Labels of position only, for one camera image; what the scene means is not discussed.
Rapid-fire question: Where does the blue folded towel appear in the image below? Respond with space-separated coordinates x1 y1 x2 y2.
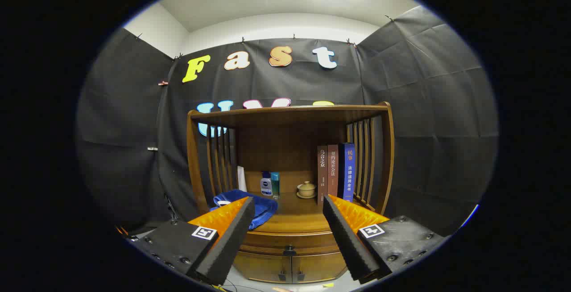
210 189 278 230

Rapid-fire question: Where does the wooden cabinet door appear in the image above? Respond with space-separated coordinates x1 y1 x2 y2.
291 251 348 284
232 251 293 284

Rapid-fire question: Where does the reddish brown book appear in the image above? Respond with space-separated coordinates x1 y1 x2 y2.
327 144 339 198

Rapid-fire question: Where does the brown wooden cabinet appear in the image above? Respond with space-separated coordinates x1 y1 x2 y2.
186 101 396 284

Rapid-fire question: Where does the dark brown book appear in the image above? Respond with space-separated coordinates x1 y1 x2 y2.
317 146 329 206

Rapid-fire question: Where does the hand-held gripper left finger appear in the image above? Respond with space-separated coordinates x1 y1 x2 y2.
129 196 256 286

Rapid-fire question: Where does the wooden countertop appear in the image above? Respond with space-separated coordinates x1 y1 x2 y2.
210 192 376 234

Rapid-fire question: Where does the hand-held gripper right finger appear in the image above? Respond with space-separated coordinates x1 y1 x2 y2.
322 194 447 284

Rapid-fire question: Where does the pale yellow lidded teacup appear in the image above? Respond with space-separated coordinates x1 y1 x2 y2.
297 181 317 199

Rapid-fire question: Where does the blue book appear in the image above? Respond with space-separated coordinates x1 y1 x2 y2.
338 143 356 202

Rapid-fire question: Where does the wooden drawer with black knob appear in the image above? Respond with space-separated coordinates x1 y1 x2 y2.
241 231 343 257

